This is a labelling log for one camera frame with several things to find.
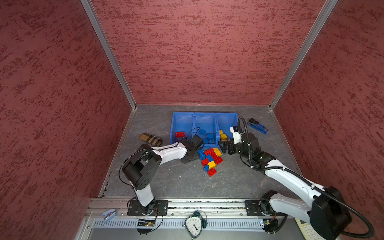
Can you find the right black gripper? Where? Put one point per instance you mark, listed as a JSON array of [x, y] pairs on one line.
[[230, 144]]

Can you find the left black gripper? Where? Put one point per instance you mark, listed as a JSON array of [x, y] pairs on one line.
[[195, 157]]

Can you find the blue legos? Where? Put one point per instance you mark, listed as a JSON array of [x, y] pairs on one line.
[[208, 138]]

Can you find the blue three-compartment bin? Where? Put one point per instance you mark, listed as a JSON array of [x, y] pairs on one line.
[[191, 123]]

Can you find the yellow legos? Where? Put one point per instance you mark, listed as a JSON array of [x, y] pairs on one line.
[[223, 136]]

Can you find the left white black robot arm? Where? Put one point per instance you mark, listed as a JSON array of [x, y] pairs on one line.
[[141, 167]]

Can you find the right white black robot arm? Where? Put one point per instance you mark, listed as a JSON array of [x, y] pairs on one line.
[[320, 207]]

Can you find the long red lego top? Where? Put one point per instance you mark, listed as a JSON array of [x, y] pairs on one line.
[[210, 154]]

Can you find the blue black stapler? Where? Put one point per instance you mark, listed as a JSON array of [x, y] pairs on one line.
[[257, 126]]

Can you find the yellow lego brick top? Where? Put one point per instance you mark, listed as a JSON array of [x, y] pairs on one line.
[[217, 152]]

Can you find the yellow lego brick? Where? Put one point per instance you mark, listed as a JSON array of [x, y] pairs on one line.
[[211, 165], [217, 152]]

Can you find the yellow lego brick centre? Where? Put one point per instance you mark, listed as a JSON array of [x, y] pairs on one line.
[[211, 165]]

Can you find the red lego brick bottom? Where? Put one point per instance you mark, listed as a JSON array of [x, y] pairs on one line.
[[211, 172]]

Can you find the plaid glasses case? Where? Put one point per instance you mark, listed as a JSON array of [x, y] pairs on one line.
[[151, 139]]

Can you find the heart-shaped white clock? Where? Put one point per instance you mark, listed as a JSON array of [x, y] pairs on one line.
[[194, 224]]

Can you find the cream calculator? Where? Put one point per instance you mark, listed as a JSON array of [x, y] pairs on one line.
[[307, 230]]

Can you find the small blue stapler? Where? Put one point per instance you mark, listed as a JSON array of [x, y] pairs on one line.
[[109, 214]]

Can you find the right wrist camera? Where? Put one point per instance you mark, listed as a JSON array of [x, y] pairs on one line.
[[236, 132]]

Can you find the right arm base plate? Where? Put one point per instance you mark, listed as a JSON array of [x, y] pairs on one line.
[[253, 209]]

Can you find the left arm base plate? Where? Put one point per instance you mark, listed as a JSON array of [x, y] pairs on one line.
[[156, 207]]

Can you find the aluminium rail frame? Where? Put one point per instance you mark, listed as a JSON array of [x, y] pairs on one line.
[[227, 220]]

